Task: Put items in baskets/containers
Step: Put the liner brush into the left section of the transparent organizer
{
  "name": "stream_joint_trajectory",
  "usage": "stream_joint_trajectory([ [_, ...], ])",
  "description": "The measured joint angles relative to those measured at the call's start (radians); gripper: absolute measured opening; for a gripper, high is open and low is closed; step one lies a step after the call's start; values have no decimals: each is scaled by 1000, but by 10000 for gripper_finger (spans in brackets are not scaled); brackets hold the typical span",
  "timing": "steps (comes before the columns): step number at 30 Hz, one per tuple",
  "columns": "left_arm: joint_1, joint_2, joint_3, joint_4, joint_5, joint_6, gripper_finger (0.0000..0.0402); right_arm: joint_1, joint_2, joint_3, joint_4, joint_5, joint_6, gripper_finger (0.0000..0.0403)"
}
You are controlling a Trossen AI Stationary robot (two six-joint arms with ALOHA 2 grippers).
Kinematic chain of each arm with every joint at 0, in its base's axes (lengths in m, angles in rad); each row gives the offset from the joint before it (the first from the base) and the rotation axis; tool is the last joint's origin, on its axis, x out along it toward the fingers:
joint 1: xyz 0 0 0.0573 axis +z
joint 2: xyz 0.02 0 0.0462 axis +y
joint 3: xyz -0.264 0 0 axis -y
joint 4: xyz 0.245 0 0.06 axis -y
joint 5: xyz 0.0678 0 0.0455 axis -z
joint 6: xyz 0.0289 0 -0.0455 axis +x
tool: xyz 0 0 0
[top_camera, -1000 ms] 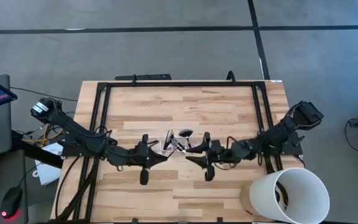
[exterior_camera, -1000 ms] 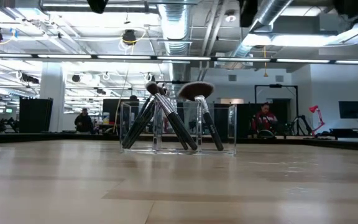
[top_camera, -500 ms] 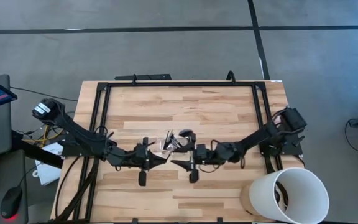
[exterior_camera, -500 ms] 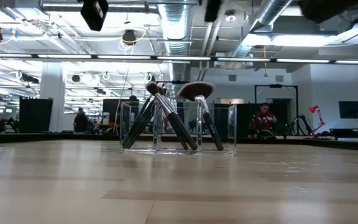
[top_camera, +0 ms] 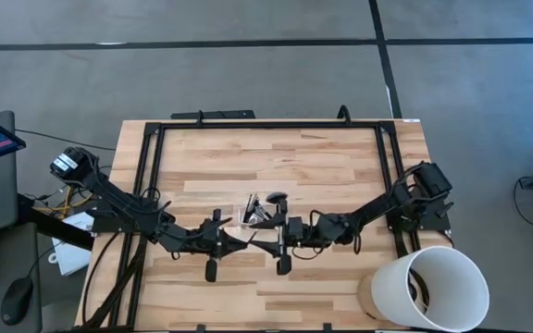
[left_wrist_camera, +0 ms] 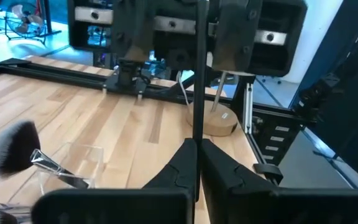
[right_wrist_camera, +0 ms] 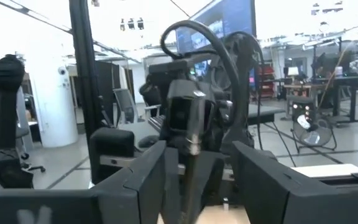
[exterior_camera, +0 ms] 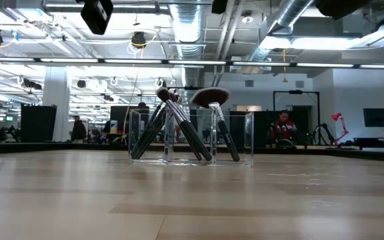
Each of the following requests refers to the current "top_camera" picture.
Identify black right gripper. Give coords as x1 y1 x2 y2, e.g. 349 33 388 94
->
250 197 306 278

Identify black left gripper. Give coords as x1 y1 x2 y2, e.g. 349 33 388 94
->
168 207 251 285

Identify fan makeup brush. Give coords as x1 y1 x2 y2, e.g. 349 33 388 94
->
265 191 290 207

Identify clear plastic pouch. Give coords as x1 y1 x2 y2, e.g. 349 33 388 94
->
237 205 277 231

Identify large white round bin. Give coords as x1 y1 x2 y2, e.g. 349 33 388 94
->
370 244 490 332

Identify white paper booklet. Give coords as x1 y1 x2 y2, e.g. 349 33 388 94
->
47 211 97 278

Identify black desk support beam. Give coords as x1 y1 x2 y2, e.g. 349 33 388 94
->
16 192 97 252

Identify black computer mouse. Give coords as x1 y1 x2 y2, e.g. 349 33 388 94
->
0 276 35 327

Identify black metal table frame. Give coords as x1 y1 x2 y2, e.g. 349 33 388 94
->
108 120 423 330

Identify black cable bundle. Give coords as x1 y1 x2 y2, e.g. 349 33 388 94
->
81 230 150 330

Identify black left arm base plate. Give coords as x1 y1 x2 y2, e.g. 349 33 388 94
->
85 210 157 235

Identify black curved cable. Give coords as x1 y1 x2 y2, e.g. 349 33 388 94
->
407 267 433 311

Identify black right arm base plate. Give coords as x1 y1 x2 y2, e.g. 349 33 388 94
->
385 196 452 233

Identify yellow cables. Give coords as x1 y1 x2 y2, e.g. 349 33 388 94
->
33 187 95 219

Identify thin black floor cable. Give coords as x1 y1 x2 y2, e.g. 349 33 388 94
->
15 128 118 153

